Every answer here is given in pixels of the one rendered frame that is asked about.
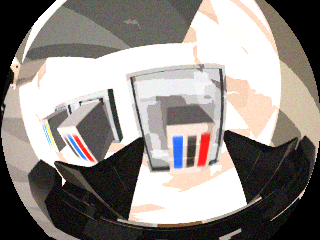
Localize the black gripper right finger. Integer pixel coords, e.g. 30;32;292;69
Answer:
223;129;299;205

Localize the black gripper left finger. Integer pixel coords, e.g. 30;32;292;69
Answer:
53;137;145;221

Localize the beige flat panel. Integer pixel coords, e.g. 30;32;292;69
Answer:
255;0;320;160

